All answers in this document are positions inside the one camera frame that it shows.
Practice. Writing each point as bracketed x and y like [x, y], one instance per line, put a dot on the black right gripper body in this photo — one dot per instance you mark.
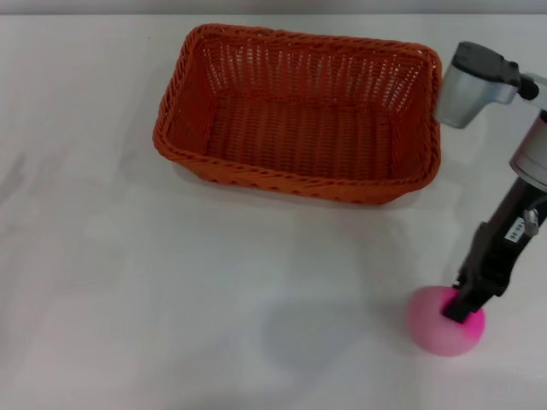
[498, 252]

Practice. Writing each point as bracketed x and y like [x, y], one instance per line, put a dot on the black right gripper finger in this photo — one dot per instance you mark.
[463, 309]

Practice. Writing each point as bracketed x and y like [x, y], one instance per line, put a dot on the pink foam ball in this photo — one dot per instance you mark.
[431, 329]

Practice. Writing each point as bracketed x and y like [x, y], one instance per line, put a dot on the orange woven plastic basket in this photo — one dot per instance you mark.
[299, 124]

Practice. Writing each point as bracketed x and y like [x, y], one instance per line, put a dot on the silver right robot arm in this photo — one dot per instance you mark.
[534, 145]

